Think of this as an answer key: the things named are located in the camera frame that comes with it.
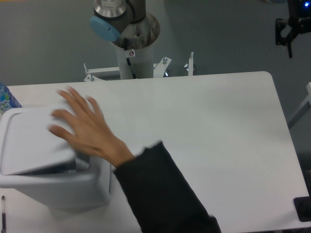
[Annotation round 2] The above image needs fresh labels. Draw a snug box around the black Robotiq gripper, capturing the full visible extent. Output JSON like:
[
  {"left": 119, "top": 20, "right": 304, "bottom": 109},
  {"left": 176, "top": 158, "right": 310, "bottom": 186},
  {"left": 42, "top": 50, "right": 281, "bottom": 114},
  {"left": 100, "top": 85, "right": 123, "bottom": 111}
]
[{"left": 275, "top": 0, "right": 311, "bottom": 59}]

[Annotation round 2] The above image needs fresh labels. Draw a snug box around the white push-lid trash can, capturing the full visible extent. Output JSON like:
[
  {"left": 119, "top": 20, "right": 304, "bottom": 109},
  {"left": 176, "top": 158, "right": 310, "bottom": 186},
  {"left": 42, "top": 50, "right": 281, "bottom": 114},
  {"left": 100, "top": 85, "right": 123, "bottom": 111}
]
[{"left": 0, "top": 102, "right": 110, "bottom": 208}]

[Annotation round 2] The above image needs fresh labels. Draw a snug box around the black sleeved forearm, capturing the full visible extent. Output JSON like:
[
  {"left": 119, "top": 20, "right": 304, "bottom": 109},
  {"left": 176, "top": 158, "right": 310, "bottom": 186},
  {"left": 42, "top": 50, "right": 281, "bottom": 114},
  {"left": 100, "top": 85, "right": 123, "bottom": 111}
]
[{"left": 114, "top": 142, "right": 221, "bottom": 233}]

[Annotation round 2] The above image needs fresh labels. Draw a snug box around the silver robot arm with wrist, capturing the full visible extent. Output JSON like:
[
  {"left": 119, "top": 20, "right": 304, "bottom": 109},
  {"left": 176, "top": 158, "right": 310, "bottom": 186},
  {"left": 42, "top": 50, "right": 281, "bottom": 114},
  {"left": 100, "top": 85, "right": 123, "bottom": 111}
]
[{"left": 89, "top": 0, "right": 311, "bottom": 58}]

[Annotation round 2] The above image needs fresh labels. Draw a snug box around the bare human hand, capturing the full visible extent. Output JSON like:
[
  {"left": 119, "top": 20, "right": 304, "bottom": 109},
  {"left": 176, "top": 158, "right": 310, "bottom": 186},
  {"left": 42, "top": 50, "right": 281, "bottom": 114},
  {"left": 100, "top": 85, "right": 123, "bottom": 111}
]
[{"left": 49, "top": 87, "right": 136, "bottom": 167}]

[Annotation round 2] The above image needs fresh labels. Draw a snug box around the black clamp at table edge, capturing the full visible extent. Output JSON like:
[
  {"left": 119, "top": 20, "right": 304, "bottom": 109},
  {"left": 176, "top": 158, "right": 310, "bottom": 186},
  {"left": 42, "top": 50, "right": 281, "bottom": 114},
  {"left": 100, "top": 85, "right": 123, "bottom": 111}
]
[{"left": 294, "top": 196, "right": 311, "bottom": 222}]

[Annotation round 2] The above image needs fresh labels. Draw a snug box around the blue label drink bottle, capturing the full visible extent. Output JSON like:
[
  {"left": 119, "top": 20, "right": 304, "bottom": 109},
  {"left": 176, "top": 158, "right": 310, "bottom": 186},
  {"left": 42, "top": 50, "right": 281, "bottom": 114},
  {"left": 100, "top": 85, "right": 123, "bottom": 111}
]
[{"left": 0, "top": 83, "right": 22, "bottom": 115}]

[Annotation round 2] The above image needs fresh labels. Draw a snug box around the white frame post right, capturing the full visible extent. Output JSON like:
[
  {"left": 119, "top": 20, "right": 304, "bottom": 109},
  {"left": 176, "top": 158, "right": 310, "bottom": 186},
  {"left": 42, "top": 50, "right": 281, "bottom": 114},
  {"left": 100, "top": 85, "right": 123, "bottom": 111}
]
[{"left": 287, "top": 82, "right": 311, "bottom": 129}]

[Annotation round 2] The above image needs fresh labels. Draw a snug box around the white bracket with wing bolt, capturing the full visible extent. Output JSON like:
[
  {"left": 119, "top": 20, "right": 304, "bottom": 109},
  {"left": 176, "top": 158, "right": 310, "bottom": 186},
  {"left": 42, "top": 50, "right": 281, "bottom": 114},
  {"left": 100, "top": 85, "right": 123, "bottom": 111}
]
[{"left": 184, "top": 51, "right": 194, "bottom": 76}]

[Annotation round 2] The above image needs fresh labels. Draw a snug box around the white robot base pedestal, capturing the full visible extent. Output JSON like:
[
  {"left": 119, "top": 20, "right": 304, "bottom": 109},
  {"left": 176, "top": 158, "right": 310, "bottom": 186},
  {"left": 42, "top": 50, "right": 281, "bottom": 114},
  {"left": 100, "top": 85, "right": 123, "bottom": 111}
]
[{"left": 113, "top": 13, "right": 160, "bottom": 80}]

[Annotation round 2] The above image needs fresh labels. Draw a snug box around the black cable on pedestal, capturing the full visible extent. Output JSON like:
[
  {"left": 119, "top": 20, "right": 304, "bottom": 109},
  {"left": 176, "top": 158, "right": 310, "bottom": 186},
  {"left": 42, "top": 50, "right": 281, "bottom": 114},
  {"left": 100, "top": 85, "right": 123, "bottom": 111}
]
[{"left": 123, "top": 37, "right": 137, "bottom": 80}]

